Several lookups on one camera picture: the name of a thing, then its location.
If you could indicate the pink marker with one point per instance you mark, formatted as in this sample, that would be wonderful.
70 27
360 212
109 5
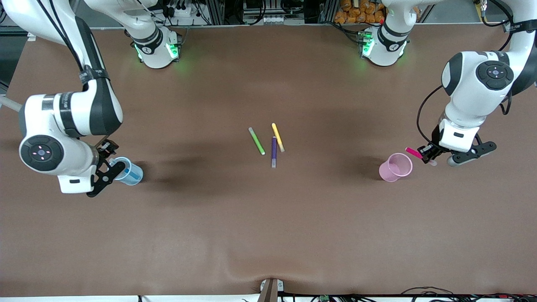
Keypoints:
413 152

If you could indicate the blue marker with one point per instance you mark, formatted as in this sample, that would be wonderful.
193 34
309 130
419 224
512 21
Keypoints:
133 175

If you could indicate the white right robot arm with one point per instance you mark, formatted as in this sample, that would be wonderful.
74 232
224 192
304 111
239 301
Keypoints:
37 113

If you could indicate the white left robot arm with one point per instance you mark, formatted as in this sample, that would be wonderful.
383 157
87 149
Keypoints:
465 79

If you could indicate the blue mesh cup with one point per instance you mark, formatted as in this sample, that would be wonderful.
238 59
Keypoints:
138 170

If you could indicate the pink mesh cup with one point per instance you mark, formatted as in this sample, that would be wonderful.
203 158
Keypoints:
388 172

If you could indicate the white stand with pole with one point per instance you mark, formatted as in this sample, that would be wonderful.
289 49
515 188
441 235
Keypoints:
8 103

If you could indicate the green marker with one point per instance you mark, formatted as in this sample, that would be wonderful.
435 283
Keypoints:
256 141

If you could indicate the yellow marker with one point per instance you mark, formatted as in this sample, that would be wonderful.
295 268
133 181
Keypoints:
277 136

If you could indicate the orange snack pile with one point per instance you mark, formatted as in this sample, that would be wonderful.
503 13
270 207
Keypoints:
361 12

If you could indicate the white power strip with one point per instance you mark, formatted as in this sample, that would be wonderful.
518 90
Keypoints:
184 11

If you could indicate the purple marker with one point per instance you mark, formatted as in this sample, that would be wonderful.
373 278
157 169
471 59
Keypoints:
274 152

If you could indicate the white connector block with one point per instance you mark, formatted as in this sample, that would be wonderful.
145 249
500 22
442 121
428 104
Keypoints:
277 19

